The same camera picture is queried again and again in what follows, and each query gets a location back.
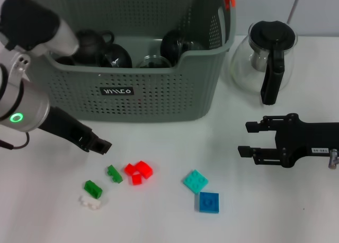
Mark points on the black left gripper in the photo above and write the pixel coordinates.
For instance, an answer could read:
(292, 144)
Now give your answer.
(66, 127)

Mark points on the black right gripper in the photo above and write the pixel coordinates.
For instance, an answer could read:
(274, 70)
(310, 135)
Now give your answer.
(304, 139)

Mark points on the green toy brick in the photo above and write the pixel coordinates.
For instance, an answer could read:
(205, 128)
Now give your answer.
(114, 174)
(92, 189)

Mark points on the wide red toy brick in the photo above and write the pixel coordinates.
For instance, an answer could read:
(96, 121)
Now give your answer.
(144, 170)

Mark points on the blue square toy brick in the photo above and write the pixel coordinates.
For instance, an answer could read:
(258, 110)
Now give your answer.
(209, 202)

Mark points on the glass teacup black holder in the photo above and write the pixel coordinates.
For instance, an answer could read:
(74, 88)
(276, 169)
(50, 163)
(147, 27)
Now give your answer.
(116, 56)
(172, 45)
(153, 63)

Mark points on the grey perforated plastic storage bin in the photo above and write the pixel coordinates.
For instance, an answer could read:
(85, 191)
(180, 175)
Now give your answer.
(159, 94)

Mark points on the teal square toy brick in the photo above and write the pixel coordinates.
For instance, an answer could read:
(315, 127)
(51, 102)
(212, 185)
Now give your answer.
(195, 181)

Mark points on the black clay teapot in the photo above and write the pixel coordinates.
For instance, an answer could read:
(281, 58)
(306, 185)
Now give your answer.
(90, 44)

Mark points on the glass coffee pot black lid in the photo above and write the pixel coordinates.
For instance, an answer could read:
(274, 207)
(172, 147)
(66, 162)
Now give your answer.
(272, 34)

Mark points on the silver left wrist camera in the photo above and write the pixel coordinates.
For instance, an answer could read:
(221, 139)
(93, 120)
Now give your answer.
(29, 23)

